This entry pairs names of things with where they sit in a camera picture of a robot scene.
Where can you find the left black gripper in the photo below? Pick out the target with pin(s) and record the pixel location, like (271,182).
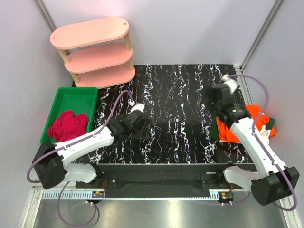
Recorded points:
(144,128)

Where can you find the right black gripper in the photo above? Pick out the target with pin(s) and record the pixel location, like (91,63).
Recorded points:
(211,95)

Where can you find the orange t-shirt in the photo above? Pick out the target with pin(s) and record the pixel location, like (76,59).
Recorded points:
(273,132)
(255,110)

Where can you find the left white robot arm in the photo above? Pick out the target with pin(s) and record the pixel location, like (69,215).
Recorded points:
(54,163)

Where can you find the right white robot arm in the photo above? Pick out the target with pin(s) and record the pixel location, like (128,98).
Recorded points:
(273,180)

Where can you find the folded dark green t-shirt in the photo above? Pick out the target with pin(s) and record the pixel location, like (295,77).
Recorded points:
(217,126)

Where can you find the black marble pattern mat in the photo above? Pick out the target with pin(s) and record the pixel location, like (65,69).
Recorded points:
(180,130)

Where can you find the folded white t-shirt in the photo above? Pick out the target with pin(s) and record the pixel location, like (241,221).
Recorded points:
(227,136)

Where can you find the green plastic bin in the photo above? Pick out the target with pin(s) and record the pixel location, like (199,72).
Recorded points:
(79,100)

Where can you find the folded orange t-shirt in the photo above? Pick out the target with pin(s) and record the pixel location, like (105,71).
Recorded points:
(273,132)

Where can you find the crumpled red t-shirt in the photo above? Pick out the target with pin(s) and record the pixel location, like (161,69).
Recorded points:
(68,126)

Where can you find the pink three-tier shelf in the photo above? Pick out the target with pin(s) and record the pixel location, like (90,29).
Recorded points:
(97,53)

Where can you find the left orange connector box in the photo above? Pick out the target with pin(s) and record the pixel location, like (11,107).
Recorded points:
(98,194)

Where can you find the orange connector box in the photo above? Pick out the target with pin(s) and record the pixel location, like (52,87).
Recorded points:
(98,194)
(226,197)

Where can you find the right orange connector box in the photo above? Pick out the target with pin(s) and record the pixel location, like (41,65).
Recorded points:
(226,197)

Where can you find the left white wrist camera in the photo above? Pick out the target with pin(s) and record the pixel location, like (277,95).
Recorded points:
(136,106)

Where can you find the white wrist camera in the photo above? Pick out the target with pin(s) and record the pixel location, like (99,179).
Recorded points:
(230,82)
(136,106)

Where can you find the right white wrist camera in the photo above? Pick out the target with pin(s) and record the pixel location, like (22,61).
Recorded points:
(230,82)

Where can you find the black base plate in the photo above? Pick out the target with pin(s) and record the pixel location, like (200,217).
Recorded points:
(121,175)

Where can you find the aluminium frame rail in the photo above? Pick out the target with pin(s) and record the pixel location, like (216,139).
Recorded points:
(160,192)

